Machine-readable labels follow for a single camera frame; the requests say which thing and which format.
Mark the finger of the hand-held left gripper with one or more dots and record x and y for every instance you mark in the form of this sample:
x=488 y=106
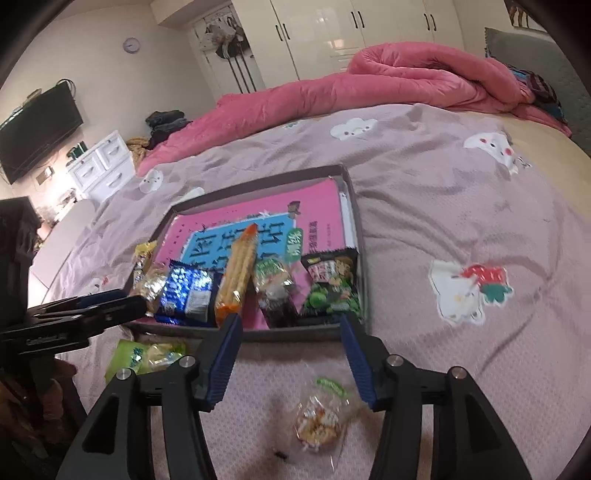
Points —
x=99 y=297
x=115 y=314

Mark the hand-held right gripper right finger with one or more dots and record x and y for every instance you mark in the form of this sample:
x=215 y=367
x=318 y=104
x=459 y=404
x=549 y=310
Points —
x=360 y=360

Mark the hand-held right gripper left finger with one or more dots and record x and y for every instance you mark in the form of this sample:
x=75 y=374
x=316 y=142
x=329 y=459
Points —
x=226 y=355

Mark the clear puffed snack packet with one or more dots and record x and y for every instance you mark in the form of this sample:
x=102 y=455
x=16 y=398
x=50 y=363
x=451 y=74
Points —
x=152 y=284

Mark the green yellow chips packet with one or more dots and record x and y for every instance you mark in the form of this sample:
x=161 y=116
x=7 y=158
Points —
x=134 y=357

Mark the dark shallow cardboard box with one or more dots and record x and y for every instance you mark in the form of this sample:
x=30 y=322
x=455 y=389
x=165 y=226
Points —
x=286 y=333

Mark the clear cracker packet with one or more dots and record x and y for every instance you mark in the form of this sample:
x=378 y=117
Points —
x=321 y=417

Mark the blue snack packet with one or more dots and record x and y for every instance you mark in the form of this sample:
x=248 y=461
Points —
x=184 y=290

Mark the green pea snack packet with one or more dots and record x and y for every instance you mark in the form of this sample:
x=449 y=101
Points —
x=330 y=286

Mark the orange biscuit stick packet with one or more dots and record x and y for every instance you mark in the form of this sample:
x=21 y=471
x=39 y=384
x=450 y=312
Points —
x=238 y=272

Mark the round pastry packet green label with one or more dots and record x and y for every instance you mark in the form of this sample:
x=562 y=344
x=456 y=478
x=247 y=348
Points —
x=272 y=274

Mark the person's left hand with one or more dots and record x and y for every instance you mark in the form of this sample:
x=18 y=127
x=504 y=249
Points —
x=62 y=383

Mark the white side table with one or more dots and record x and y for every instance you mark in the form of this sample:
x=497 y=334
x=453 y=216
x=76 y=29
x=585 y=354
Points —
x=64 y=240

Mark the pile of small desk items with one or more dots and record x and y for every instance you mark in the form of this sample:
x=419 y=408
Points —
x=55 y=207

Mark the dark green box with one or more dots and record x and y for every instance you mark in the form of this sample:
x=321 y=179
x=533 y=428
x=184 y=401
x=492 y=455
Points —
x=78 y=150

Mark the white drawer cabinet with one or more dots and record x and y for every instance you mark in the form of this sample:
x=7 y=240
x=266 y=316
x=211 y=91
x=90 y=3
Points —
x=104 y=161

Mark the yellow brown plush cloth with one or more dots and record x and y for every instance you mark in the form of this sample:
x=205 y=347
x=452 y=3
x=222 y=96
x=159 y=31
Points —
x=138 y=147

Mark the pink book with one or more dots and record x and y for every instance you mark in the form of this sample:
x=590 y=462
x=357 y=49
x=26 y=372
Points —
x=318 y=198

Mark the dark clothes pile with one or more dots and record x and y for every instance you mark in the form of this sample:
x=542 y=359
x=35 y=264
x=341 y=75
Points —
x=166 y=121

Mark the pink quilt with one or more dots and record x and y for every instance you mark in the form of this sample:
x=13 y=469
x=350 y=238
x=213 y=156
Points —
x=323 y=97

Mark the beige bed sheet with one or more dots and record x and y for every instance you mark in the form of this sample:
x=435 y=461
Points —
x=554 y=152

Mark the striped dark clothes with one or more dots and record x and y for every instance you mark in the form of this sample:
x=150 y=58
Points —
x=540 y=87

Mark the white wardrobe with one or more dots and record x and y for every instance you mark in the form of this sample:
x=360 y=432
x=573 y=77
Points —
x=314 y=32

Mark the grey padded headboard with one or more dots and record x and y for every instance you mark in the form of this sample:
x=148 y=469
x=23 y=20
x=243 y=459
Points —
x=554 y=64

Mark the wall outlet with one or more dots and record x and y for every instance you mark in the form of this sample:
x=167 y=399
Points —
x=44 y=174

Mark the black wall television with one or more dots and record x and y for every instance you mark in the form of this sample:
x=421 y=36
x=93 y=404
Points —
x=37 y=134

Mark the round wall clock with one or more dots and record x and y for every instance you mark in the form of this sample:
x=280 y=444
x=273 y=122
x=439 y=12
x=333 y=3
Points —
x=131 y=45

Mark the floral wall painting panel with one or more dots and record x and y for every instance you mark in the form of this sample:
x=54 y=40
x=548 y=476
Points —
x=521 y=14

